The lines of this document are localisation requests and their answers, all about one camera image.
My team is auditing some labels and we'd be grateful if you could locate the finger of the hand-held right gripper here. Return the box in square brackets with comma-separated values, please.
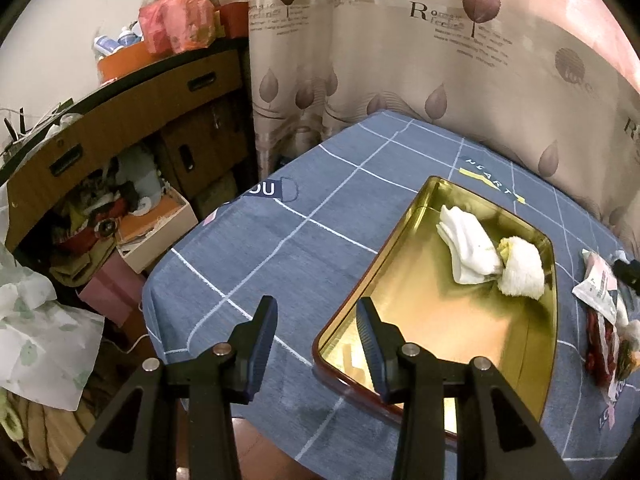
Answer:
[611, 259, 640, 297]

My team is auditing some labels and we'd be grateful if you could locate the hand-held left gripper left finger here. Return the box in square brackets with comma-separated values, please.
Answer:
[60, 296, 278, 480]

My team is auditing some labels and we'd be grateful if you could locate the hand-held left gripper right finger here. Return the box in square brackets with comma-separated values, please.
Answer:
[355, 296, 573, 480]

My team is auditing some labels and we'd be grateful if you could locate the pink printed packet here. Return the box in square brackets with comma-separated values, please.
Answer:
[572, 252, 621, 326]

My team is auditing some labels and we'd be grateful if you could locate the gold tin tray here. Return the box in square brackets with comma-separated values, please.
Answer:
[312, 176, 560, 441]

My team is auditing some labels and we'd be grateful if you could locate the red satin cloth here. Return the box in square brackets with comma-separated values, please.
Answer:
[584, 307, 621, 401]

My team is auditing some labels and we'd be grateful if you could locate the white and yellow fluffy cloth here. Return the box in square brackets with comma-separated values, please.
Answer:
[496, 236, 546, 301]

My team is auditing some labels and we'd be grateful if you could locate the blue checked bed sheet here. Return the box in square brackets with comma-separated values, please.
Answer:
[141, 108, 640, 480]

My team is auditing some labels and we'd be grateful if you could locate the white open box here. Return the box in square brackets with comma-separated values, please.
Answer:
[116, 190, 199, 274]

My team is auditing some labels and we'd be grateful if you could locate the pink paper bag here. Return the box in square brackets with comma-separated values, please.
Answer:
[77, 250, 148, 328]

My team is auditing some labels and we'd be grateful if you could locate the brown cardboard box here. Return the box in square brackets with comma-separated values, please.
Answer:
[160, 95, 251, 191]

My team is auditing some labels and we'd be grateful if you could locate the grey plush toy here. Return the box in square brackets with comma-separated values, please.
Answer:
[116, 152, 163, 201]

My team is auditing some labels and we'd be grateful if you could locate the white floral plastic bag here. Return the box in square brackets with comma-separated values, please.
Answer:
[0, 245, 106, 413]

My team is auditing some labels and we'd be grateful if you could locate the wooden desk with drawers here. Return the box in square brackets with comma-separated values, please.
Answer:
[2, 37, 258, 256]

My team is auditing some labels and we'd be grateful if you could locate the beige leaf print curtain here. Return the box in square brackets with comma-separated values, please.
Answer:
[247, 0, 640, 241]

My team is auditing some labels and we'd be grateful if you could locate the orange box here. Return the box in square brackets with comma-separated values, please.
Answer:
[97, 40, 166, 83]

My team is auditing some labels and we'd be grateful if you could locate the red plastic bag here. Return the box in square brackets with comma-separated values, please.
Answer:
[138, 0, 217, 56]

